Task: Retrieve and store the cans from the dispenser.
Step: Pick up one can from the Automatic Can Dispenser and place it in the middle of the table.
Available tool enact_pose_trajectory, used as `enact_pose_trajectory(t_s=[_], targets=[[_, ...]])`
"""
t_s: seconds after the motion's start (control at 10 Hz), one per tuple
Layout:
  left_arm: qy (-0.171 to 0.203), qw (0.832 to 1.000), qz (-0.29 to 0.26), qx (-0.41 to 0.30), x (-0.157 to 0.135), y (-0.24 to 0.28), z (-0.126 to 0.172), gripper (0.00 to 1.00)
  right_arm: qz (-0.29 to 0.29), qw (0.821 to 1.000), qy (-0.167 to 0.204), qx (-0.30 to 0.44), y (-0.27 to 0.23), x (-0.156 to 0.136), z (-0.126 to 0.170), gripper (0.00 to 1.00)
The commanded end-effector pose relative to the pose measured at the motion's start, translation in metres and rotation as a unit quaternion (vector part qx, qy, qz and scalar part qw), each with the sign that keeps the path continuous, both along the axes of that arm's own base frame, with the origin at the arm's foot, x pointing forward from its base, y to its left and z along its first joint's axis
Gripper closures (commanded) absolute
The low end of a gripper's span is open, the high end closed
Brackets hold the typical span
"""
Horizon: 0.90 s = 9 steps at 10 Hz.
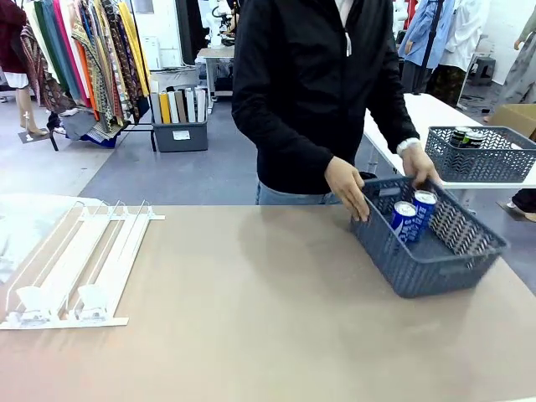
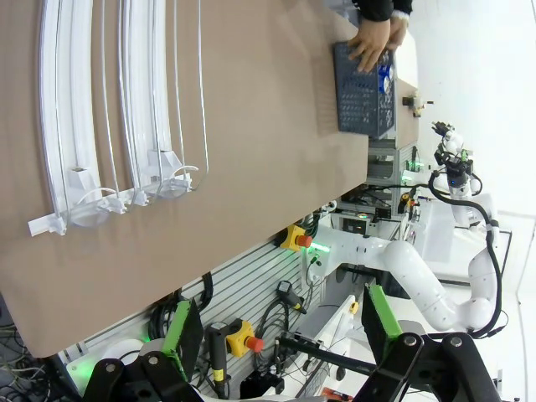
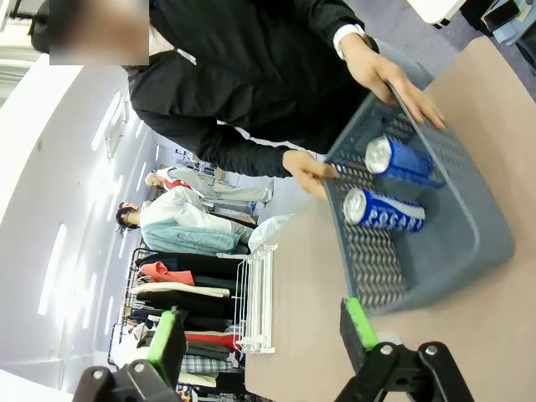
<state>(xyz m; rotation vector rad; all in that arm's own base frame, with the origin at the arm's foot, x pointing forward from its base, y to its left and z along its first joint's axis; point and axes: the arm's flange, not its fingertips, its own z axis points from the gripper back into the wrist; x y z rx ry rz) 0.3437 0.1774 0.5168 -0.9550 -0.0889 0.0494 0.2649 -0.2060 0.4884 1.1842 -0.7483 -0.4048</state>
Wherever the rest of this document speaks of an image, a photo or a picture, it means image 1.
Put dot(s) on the bystander's dark foot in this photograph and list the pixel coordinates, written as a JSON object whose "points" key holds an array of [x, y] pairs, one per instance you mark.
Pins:
{"points": [[523, 203]]}

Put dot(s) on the person's right hand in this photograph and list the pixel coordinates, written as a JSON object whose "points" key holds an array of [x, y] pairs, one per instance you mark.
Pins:
{"points": [[347, 184]]}

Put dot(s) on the blue cloth pile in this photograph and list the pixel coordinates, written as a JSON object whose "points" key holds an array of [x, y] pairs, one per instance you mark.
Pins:
{"points": [[102, 138]]}

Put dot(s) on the grey dress on mannequin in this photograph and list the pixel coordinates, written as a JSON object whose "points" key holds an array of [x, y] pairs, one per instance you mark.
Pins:
{"points": [[521, 75]]}

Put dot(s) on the person's left forearm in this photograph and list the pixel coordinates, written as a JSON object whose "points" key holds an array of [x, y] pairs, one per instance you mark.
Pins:
{"points": [[398, 121]]}

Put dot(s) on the white dispenser pusher block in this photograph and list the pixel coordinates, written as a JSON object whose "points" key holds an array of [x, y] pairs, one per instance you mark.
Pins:
{"points": [[35, 301], [93, 299]]}

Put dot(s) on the blue shirt on mannequin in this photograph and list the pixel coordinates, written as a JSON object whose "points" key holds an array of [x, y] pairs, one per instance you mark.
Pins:
{"points": [[423, 33]]}

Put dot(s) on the black stool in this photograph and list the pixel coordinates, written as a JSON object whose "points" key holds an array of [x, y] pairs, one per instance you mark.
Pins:
{"points": [[482, 69]]}

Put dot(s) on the blue Pepsi can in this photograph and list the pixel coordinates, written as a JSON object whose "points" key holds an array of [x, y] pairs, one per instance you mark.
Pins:
{"points": [[405, 224], [426, 209]]}

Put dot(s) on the person in black jacket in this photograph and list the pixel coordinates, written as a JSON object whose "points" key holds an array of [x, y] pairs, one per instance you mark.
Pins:
{"points": [[305, 84]]}

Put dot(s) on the white air purifier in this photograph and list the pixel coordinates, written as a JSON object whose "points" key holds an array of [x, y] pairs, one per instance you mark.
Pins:
{"points": [[153, 52]]}

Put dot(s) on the green hanging garment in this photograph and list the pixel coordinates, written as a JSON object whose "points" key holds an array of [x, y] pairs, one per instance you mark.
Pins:
{"points": [[48, 42]]}

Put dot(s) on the mannequin legs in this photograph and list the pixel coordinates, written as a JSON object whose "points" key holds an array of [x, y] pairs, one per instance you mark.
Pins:
{"points": [[26, 109]]}

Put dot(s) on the grey storage bin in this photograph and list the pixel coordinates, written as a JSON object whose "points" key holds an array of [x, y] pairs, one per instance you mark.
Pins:
{"points": [[180, 138]]}

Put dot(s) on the brown patterned dress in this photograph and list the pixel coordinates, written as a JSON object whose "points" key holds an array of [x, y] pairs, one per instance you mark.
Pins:
{"points": [[42, 79]]}

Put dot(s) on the white wristwatch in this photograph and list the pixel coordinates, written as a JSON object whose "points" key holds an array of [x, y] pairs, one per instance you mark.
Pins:
{"points": [[408, 145]]}

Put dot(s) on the person's right forearm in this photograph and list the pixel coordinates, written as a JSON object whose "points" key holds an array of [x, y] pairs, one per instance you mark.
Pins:
{"points": [[293, 146]]}

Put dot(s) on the grey plastic lattice basket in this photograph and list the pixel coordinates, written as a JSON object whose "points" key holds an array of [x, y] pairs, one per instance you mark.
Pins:
{"points": [[481, 163], [431, 272]]}

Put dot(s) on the grey roll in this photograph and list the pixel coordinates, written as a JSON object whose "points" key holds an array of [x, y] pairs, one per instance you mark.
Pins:
{"points": [[155, 109]]}

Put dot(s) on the teal hanging garment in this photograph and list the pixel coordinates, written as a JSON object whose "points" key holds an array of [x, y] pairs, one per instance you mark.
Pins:
{"points": [[63, 54]]}

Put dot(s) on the white side table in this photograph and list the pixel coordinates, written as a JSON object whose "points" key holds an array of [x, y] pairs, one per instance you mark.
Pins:
{"points": [[439, 113]]}

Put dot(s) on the dark patterned hanging garment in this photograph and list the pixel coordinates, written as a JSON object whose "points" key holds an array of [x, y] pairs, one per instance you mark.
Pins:
{"points": [[121, 63]]}

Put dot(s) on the white coat on mannequin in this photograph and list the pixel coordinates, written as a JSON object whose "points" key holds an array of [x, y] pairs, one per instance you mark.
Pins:
{"points": [[465, 33]]}

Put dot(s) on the maroon garment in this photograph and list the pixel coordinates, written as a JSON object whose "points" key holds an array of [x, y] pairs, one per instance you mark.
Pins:
{"points": [[10, 33]]}

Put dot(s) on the black tripod pole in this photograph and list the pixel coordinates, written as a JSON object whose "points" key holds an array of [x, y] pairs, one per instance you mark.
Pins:
{"points": [[431, 42]]}

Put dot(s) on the yellow hanging garment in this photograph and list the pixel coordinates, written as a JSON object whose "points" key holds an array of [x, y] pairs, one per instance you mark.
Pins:
{"points": [[136, 50]]}

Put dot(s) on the person's left hand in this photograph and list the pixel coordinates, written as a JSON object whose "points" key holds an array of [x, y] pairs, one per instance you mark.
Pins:
{"points": [[421, 167]]}

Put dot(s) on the brown cardboard box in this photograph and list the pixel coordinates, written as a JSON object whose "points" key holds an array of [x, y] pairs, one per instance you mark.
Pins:
{"points": [[517, 117]]}

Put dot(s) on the yellow roll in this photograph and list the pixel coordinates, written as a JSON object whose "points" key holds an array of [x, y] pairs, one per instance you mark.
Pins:
{"points": [[165, 108]]}

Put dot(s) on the white background workbench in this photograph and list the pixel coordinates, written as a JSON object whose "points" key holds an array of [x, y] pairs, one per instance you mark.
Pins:
{"points": [[213, 54]]}

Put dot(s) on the orange hanging garment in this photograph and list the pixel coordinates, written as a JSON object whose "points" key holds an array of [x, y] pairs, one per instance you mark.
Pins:
{"points": [[89, 84]]}

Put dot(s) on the pink hanging garment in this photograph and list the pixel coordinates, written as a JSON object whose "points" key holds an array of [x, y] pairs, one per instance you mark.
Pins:
{"points": [[73, 63]]}

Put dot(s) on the black Pepsi can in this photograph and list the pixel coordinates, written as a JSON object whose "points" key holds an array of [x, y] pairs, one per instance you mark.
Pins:
{"points": [[475, 140], [458, 136]]}

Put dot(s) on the person's white undershirt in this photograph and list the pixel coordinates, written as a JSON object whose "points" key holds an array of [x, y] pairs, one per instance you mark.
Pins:
{"points": [[344, 10]]}

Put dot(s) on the person's blue jeans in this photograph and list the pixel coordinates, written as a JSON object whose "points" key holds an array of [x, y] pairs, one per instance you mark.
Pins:
{"points": [[289, 197]]}

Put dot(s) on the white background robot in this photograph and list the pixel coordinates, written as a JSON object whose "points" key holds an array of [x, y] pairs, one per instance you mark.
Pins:
{"points": [[218, 21]]}

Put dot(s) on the grey cloth pile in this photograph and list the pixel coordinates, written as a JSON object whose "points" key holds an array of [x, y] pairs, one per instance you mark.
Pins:
{"points": [[79, 123]]}

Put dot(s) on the brown patterned skirt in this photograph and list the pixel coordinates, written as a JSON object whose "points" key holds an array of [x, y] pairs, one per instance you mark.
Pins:
{"points": [[448, 84]]}

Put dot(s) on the black clothes rack frame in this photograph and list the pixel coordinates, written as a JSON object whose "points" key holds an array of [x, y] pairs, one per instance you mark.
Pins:
{"points": [[151, 125]]}

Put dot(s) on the white roll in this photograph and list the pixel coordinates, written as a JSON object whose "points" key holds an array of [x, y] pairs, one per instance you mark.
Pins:
{"points": [[201, 106], [190, 106], [173, 106]]}

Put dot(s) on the beige patterned hanging garment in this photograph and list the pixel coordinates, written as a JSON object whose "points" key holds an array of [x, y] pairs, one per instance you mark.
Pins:
{"points": [[98, 84]]}

